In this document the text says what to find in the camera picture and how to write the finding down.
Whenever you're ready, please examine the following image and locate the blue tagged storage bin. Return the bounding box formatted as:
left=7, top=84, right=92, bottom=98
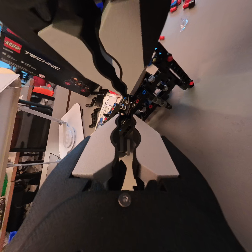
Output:
left=8, top=231, right=18, bottom=244

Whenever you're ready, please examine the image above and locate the white book stand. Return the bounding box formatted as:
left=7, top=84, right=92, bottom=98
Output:
left=0, top=67, right=76, bottom=190

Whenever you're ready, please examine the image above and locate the red floor bin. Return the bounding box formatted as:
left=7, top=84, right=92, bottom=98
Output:
left=32, top=75, right=55, bottom=97

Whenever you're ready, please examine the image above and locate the instruction booklet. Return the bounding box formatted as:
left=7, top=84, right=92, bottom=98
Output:
left=0, top=73, right=20, bottom=93

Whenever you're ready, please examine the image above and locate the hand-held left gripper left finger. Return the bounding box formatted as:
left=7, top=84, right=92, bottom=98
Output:
left=71, top=114, right=127, bottom=190

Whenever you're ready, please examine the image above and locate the clear plastic scrap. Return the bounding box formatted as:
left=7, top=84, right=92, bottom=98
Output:
left=180, top=18, right=189, bottom=33

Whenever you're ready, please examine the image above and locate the toy car chassis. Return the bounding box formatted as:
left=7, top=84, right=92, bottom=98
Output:
left=101, top=42, right=196, bottom=158

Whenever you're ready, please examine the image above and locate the pile of small toy pins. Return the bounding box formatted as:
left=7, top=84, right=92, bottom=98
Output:
left=169, top=0, right=196, bottom=13

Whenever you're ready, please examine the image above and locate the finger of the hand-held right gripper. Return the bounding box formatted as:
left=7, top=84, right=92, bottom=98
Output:
left=98, top=0, right=148, bottom=96
left=37, top=23, right=129, bottom=97

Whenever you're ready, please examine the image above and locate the grey desk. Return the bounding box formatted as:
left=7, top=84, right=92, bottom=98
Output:
left=39, top=0, right=252, bottom=252

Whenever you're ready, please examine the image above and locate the black toy connector piece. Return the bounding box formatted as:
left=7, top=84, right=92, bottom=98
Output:
left=85, top=97, right=97, bottom=108

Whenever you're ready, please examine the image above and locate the black toy set box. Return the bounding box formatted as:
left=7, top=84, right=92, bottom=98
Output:
left=0, top=25, right=100, bottom=98

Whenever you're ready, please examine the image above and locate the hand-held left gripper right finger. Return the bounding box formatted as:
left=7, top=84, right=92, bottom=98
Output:
left=132, top=115, right=180, bottom=190

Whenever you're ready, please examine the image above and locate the colourful sticker sheet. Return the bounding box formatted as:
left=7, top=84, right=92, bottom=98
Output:
left=94, top=93, right=123, bottom=132

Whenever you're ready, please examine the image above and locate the black angled toy panel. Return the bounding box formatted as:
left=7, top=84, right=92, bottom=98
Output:
left=93, top=86, right=109, bottom=108

